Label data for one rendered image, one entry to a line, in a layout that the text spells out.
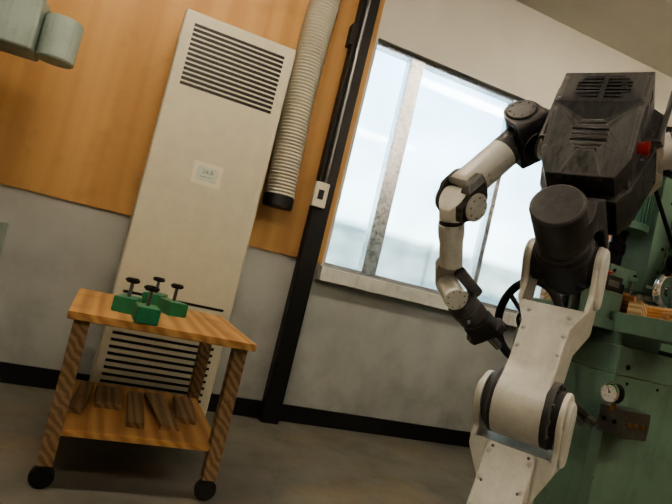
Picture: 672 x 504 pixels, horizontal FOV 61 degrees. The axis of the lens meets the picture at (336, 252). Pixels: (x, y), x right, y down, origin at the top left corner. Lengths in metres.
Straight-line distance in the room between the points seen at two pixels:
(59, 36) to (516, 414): 2.09
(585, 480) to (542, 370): 0.76
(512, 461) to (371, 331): 2.01
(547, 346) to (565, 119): 0.53
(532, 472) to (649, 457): 0.91
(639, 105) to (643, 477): 1.22
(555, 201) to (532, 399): 0.41
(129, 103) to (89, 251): 0.72
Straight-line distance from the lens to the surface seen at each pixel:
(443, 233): 1.55
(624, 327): 1.95
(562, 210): 1.24
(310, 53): 2.97
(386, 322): 3.24
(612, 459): 2.03
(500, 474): 1.30
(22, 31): 2.54
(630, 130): 1.43
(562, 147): 1.43
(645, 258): 2.27
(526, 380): 1.28
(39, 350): 2.95
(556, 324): 1.34
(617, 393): 1.86
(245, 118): 2.68
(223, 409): 1.92
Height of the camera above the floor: 0.79
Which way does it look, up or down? 3 degrees up
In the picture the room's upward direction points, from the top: 14 degrees clockwise
